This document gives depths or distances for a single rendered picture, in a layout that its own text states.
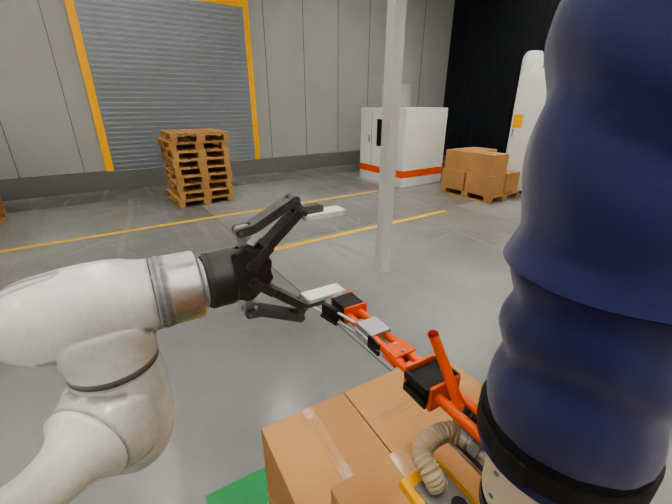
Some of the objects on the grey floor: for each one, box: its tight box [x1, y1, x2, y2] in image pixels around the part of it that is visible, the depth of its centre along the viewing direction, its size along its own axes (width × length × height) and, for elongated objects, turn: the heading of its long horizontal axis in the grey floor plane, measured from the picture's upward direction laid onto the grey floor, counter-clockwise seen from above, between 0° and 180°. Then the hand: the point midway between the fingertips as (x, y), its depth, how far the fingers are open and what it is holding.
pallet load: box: [440, 147, 520, 204], centre depth 733 cm, size 121×102×90 cm
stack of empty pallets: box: [156, 128, 234, 208], centre depth 700 cm, size 129×110×130 cm
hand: (336, 252), depth 56 cm, fingers open, 13 cm apart
